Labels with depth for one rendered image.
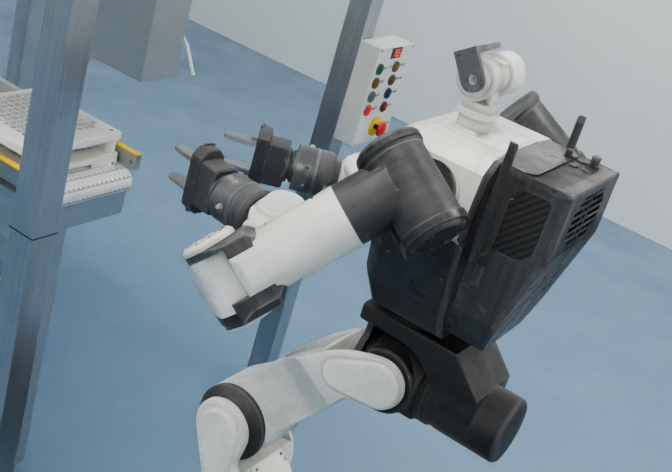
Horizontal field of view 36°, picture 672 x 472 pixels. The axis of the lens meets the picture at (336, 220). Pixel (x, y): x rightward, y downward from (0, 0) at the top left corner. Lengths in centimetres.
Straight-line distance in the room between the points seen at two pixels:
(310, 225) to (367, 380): 40
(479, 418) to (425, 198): 44
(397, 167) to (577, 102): 396
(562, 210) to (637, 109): 376
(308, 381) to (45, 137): 61
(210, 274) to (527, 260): 44
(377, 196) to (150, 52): 80
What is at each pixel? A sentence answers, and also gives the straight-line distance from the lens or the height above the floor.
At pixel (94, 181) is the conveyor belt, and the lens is 211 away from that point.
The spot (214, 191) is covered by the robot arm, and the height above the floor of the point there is 100.
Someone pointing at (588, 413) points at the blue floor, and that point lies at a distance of 355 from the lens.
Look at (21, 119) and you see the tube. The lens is 211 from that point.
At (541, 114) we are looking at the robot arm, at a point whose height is 125.
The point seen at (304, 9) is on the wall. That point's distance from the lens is 601.
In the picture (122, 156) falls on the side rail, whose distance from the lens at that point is 218.
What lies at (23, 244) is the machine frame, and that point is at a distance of 194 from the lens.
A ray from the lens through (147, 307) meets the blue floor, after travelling 331.
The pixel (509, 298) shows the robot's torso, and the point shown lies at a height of 106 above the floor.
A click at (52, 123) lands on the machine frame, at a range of 182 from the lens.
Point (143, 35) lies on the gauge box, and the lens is 202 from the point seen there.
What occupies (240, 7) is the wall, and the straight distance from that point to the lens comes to 628.
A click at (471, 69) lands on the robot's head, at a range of 150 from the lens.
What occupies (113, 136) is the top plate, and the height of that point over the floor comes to 88.
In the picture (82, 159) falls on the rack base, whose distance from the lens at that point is 212.
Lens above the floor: 168
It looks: 23 degrees down
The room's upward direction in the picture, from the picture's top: 17 degrees clockwise
